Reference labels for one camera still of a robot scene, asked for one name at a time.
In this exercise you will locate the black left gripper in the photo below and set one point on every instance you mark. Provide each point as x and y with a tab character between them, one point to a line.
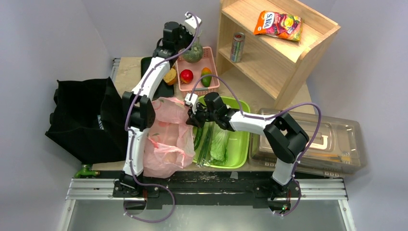
182	30

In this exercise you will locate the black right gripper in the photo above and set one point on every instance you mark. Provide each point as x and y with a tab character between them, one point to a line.
196	115

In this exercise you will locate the green netted melon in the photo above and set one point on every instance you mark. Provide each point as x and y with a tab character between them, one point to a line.
194	54

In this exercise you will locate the green cucumber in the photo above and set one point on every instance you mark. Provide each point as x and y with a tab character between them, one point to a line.
198	137

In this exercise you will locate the orange green mango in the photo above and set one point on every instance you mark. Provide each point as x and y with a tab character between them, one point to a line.
206	75

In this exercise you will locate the red tomato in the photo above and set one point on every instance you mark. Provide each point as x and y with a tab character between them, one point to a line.
186	76

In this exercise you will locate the napa cabbage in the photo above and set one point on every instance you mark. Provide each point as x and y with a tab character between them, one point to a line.
219	147

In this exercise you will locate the pink plastic grocery bag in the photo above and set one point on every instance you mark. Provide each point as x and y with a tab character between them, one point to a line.
169	146

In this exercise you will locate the black cloth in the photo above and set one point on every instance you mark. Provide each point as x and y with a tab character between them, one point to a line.
89	121

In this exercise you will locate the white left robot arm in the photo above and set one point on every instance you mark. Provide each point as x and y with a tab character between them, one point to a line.
177	39

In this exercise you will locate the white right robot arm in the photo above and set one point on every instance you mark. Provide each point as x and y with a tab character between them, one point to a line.
285	136

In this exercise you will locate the pink perforated plastic basket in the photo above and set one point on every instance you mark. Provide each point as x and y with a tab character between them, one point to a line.
207	61

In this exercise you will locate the green plastic tray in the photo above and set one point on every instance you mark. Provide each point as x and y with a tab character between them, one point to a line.
238	144

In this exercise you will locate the silver drink can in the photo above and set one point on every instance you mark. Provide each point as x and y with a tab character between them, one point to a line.
237	47

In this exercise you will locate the black rectangular tray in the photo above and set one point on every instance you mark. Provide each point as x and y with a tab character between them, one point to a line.
163	90

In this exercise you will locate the wooden shelf unit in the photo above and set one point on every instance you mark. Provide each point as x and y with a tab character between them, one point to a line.
279	67

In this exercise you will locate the orange snack packet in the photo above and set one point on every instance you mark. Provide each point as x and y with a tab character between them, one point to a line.
279	25

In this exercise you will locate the clear plastic toolbox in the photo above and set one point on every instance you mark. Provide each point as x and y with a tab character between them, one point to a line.
337	150

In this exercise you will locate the green bottle under table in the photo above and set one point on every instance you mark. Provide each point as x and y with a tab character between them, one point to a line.
85	172

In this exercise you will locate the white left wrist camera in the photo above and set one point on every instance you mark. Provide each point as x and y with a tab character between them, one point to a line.
191	23

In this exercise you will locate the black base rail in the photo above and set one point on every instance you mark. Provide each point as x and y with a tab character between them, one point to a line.
247	188

